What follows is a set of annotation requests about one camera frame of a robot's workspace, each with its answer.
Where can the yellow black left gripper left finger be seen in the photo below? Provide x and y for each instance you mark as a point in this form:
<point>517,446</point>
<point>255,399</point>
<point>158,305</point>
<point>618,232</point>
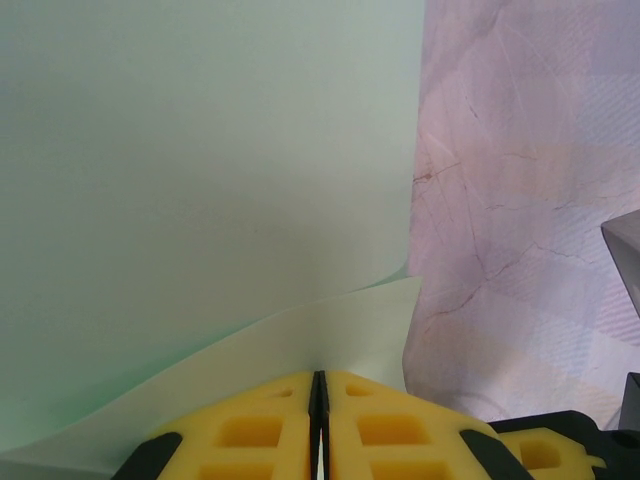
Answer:
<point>250,440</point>

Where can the light green paper sheet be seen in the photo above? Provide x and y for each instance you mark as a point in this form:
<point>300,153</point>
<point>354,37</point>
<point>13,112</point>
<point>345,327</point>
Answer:
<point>200,150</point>

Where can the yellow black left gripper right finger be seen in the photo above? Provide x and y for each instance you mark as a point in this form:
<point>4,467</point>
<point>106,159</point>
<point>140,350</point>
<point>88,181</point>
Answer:
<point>400,440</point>

